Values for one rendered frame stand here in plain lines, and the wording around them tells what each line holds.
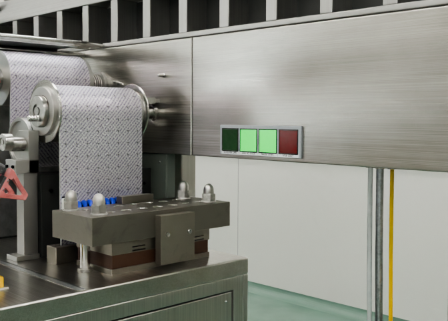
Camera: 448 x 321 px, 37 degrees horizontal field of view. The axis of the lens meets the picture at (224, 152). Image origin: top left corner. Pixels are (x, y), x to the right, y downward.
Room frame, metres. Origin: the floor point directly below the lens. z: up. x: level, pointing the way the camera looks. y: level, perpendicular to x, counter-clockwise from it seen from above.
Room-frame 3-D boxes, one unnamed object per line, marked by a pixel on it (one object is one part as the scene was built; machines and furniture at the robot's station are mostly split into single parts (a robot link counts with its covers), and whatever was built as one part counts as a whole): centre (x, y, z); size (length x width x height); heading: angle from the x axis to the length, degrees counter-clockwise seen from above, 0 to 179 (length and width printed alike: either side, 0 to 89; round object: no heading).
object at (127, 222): (1.55, 0.18, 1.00); 0.40 x 0.16 x 0.06; 134
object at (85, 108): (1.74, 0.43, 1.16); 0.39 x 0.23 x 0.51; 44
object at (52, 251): (1.60, 0.29, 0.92); 0.28 x 0.04 x 0.04; 134
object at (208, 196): (1.63, 0.04, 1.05); 0.04 x 0.04 x 0.04
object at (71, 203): (1.46, 0.34, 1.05); 0.04 x 0.04 x 0.04
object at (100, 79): (1.94, 0.39, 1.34); 0.07 x 0.07 x 0.07; 44
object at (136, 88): (1.74, 0.24, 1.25); 0.15 x 0.01 x 0.15; 44
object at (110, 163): (1.60, 0.29, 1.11); 0.23 x 0.01 x 0.18; 134
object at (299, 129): (1.51, -0.08, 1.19); 0.25 x 0.01 x 0.07; 44
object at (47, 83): (1.56, 0.42, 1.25); 0.15 x 0.01 x 0.15; 44
